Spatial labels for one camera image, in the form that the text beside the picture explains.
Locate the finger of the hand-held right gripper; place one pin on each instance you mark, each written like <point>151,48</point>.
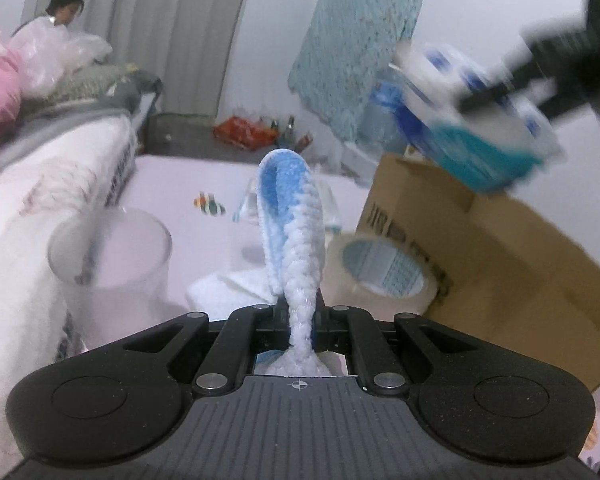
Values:
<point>570,97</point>
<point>545,60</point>

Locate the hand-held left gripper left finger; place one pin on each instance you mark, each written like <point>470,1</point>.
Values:
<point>240,330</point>

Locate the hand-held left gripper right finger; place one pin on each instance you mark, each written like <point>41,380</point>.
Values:
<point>352,330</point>

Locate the white and blue packet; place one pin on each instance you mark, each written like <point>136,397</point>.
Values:
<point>480,150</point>

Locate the blue and white chenille cloth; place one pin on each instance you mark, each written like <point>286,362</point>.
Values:
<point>300,240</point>

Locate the brown cardboard box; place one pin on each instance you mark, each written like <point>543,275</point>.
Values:
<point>505,285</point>

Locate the clear packing tape roll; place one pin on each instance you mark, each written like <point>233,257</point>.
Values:
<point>340,285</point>

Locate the clear glass cup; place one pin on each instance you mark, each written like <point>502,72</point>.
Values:
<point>110,300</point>

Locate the large blue water bottle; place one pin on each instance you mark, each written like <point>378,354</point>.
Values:
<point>380,130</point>

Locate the teal floral hanging cloth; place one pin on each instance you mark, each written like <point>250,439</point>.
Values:
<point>350,60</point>

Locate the red snack bag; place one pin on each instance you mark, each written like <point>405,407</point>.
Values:
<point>240,132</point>

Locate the small glass bottle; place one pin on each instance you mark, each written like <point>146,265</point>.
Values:
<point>291,130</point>

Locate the white fringed blanket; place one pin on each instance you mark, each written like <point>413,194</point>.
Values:
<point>30,210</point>

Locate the grey bed sheet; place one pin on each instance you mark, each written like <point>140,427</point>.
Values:
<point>55,122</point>

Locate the grey patterned pillow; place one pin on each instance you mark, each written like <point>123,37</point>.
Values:
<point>95,80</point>

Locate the grey curtain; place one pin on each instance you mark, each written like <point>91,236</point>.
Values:
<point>180,35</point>

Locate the clear plastic bag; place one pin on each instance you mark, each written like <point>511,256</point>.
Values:
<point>45,55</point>

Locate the dark bed frame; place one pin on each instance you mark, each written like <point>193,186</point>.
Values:
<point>147,110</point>

